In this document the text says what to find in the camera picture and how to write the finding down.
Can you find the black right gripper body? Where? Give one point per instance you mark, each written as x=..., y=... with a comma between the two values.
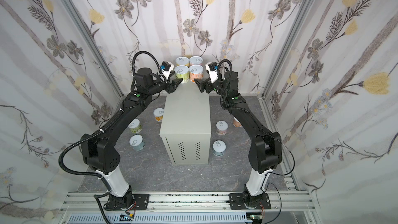
x=209, y=86

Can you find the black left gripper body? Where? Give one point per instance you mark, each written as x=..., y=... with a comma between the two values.
x=157, y=86

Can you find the brown label can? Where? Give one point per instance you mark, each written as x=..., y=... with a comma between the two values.
x=196, y=72

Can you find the green label can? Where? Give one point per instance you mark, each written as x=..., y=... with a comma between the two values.
x=135, y=126
x=182, y=72

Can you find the pink label can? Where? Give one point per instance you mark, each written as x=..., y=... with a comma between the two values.
x=196, y=60

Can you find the orange label can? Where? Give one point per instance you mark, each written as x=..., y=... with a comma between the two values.
x=158, y=114

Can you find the yellow label can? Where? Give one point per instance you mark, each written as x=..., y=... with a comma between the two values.
x=182, y=61

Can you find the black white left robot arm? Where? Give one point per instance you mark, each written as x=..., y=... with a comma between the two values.
x=89, y=147

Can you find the white can beside cabinet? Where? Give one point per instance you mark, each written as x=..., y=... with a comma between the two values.
x=221, y=127

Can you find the grey metal cabinet box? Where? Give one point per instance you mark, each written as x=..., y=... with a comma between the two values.
x=186, y=126

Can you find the light blue can left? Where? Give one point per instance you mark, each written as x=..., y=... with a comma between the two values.
x=137, y=142

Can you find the light blue can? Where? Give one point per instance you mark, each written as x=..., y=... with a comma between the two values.
x=219, y=148
x=137, y=142

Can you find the light blue can right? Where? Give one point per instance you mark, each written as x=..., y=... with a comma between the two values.
x=219, y=148

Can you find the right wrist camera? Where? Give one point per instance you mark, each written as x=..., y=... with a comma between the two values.
x=212, y=69

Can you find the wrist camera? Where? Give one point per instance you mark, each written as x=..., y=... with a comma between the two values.
x=167, y=69
x=212, y=69

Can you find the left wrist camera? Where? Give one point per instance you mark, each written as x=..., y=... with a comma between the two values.
x=167, y=69

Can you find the white slotted cable duct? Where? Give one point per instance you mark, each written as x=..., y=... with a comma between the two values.
x=180, y=218

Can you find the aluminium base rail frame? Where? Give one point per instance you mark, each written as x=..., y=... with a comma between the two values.
x=283, y=206

